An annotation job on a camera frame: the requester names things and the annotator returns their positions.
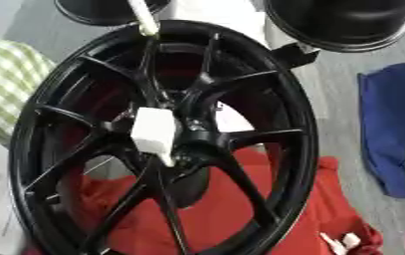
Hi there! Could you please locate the blue cloth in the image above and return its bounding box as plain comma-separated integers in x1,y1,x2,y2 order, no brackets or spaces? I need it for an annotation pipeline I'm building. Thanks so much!
356,63,405,199

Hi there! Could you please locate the black wheel support bracket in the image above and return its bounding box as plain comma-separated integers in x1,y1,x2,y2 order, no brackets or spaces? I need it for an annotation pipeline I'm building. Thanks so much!
270,42,322,70

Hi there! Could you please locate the black spoked wheel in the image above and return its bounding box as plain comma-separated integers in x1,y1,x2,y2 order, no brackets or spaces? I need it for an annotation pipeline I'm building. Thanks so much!
7,19,320,255

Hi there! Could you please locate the green and white checked cloth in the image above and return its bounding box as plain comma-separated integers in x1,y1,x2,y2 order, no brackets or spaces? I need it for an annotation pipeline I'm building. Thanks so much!
0,30,58,147

